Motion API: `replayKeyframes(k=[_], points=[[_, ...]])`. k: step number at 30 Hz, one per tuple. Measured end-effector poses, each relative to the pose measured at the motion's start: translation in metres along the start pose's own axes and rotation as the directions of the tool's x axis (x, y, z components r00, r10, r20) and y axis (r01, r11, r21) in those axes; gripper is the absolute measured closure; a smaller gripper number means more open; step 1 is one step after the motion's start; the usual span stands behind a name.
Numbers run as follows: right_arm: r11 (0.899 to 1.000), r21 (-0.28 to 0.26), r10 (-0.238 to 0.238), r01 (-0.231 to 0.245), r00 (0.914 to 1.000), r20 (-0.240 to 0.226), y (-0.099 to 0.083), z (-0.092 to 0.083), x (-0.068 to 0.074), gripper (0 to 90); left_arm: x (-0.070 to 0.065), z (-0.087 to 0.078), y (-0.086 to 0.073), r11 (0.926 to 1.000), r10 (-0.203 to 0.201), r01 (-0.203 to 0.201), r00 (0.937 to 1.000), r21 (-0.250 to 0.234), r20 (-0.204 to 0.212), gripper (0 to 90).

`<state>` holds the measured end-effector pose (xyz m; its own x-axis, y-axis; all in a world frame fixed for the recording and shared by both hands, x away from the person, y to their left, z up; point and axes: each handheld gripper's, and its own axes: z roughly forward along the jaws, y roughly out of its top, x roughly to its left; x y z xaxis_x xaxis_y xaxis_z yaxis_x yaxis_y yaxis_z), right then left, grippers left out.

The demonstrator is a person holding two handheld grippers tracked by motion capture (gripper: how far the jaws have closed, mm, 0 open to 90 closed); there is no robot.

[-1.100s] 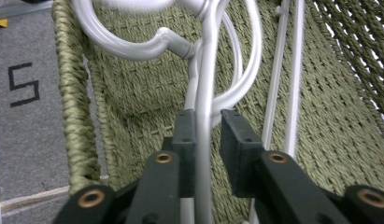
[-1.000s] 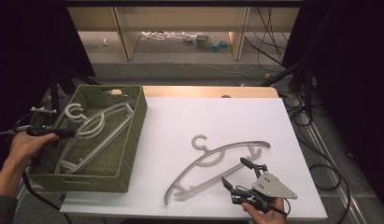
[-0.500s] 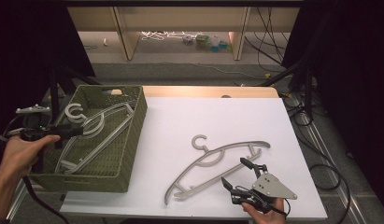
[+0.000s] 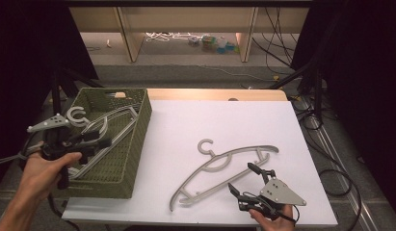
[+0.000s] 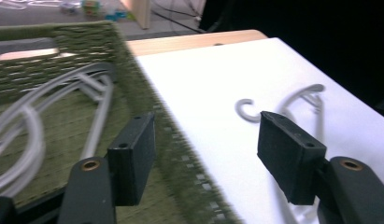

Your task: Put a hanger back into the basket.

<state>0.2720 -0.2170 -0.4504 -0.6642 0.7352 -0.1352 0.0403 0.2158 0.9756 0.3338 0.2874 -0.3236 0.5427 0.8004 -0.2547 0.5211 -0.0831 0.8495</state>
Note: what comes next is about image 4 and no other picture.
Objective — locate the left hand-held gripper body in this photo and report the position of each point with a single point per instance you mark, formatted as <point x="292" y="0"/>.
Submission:
<point x="54" y="121"/>

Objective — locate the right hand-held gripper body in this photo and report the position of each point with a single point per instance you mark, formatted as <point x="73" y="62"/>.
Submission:
<point x="280" y="194"/>

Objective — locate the grey plastic clothes hanger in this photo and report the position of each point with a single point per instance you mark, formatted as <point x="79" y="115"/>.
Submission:
<point x="73" y="112"/>
<point x="250" y="149"/>

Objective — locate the green woven basket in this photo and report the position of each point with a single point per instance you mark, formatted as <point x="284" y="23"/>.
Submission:
<point x="121" y="160"/>

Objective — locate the person's right hand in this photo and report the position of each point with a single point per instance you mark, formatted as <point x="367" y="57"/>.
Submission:
<point x="279" y="224"/>

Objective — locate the person's left hand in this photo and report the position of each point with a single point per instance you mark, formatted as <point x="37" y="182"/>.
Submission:
<point x="41" y="176"/>

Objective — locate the black tripod stand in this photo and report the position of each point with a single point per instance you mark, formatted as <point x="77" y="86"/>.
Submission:
<point x="56" y="96"/>

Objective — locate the white table sheet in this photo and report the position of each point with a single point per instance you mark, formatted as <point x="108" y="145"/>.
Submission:
<point x="186" y="122"/>

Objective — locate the small white object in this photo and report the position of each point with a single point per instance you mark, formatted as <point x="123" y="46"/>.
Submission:
<point x="108" y="43"/>

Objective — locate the black metal stand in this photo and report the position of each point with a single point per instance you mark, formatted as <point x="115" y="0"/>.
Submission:
<point x="318" y="93"/>

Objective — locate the pile of colourful toys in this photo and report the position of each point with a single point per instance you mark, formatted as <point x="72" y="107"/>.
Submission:
<point x="215" y="43"/>

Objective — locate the light wooden desk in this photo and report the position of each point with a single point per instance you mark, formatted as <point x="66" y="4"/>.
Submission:
<point x="186" y="19"/>

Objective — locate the aluminium rail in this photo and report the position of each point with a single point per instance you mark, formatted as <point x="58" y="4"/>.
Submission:
<point x="353" y="189"/>

